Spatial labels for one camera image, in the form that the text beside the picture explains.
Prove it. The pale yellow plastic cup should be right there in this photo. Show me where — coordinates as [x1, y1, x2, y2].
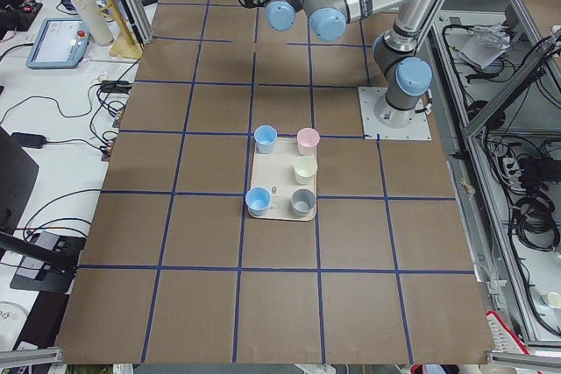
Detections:
[293, 156, 318, 185]

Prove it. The blue plastic cup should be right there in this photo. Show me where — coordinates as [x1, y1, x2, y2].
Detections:
[253, 125, 277, 154]
[245, 187, 271, 216]

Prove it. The blue teach pendant upper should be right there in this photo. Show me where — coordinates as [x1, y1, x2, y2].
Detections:
[26, 18, 91, 69]

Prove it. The white thermos bottle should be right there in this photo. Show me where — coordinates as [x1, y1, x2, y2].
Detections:
[70, 0, 114, 46]

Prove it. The cream serving tray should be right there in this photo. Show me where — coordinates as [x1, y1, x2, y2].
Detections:
[249, 138, 316, 222]

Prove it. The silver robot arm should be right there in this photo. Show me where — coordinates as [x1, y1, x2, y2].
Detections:
[244, 0, 437, 128]

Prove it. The blue plastic cup near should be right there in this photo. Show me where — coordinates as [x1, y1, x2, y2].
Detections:
[253, 125, 277, 154]

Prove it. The pink plastic cup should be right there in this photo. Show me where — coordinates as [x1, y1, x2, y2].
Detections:
[296, 128, 321, 156]

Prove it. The blue plastic cup far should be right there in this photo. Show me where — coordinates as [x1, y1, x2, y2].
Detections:
[245, 187, 271, 216]

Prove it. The grey plastic cup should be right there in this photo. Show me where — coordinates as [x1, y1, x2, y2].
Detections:
[290, 188, 316, 217]

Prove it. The wooden mug tree stand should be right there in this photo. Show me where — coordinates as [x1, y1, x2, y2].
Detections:
[100, 0, 143, 60]

